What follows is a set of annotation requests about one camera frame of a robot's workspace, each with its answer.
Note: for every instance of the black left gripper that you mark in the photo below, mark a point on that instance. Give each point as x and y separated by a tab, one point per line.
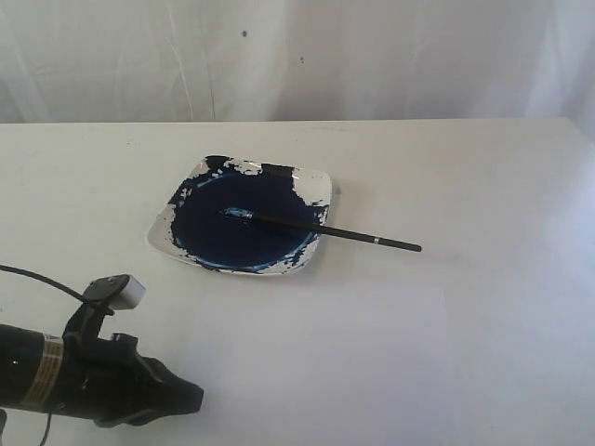
108	382

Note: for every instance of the black paintbrush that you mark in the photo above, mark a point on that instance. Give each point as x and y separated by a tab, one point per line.
250	216

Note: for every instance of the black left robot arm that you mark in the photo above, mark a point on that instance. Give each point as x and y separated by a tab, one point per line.
30	364

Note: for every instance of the white paper sheet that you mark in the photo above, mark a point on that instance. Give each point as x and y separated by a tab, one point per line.
324	366

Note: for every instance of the white plate with blue paint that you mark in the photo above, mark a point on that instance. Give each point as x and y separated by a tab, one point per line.
195	229

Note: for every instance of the white backdrop curtain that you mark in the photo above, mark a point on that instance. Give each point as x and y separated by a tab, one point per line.
175	61

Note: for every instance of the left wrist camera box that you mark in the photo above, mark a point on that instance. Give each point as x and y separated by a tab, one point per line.
116	292

